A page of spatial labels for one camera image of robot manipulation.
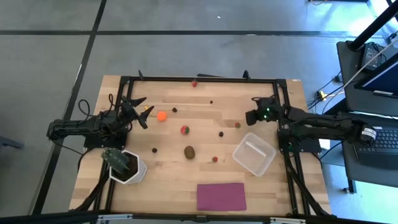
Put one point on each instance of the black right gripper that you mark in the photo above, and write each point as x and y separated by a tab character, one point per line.
269	109

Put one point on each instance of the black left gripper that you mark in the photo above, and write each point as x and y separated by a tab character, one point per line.
129	112

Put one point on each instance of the orange toy fruit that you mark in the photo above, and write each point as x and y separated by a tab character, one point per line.
161	116

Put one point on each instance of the clear plastic tupperware container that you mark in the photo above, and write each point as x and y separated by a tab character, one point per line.
258	161

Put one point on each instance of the red green toy apple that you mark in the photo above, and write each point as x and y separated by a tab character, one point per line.
185	130

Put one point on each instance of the brown toy kiwi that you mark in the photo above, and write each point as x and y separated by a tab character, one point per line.
189	152

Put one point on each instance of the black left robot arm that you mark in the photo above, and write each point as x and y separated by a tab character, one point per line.
77	127

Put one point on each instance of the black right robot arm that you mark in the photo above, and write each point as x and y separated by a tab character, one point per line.
326	124

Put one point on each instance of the green cactus plant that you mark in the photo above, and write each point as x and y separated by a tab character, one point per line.
115	158

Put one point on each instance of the potted cactus in white pot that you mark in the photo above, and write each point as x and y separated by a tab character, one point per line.
138	174

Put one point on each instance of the yellow power plug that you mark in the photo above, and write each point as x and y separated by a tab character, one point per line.
321	94

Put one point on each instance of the purple folded cloth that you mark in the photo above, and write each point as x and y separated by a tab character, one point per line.
221	196

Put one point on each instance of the black side desk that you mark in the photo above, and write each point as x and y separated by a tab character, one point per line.
345	59

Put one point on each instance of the black laptop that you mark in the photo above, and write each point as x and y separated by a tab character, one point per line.
379	146

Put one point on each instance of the black power adapter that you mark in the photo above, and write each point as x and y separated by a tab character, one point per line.
371	56

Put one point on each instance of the black computer monitor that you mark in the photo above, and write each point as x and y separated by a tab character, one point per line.
381	77

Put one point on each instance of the grey furniture leg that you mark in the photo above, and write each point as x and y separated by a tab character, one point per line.
9	142

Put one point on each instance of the black diagonal pole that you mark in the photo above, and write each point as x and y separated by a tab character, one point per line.
373	26

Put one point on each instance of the black aluminium table frame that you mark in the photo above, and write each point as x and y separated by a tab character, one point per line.
217	79

